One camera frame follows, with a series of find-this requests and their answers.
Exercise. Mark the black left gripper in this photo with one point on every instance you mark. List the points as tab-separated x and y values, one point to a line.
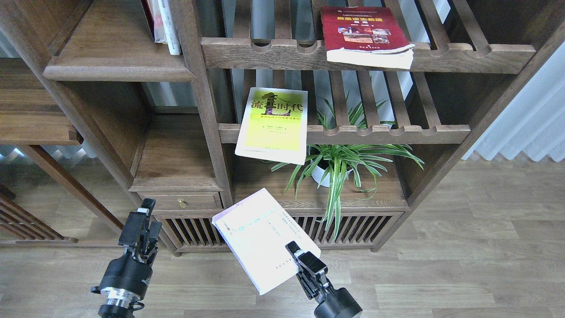
132	272

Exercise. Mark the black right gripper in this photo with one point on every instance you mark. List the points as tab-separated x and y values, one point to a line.
312	277

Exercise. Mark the white lavender book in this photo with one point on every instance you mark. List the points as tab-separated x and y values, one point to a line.
257	229

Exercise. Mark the yellow green book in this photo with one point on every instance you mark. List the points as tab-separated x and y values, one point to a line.
274	126

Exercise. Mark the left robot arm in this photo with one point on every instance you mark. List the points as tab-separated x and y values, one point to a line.
120	303

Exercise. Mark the brass drawer knob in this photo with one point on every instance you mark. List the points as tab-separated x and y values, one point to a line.
181	203

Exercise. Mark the white plant pot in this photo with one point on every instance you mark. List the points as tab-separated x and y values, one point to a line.
318	172

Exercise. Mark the green spider plant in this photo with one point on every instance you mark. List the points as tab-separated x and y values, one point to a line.
364	161

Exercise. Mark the wooden side furniture left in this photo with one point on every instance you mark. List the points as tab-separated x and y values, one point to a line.
31	120

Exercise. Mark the dark wooden bookshelf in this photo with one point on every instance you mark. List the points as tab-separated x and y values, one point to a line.
165	126

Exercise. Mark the upright white book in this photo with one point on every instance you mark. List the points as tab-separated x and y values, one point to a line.
163	26

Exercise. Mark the upright dark red book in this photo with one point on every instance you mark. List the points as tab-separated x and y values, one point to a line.
148	11

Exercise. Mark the red paperback book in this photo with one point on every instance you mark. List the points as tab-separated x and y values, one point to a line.
365	36

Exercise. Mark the white pleated curtain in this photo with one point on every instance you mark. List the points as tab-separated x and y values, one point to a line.
533	124

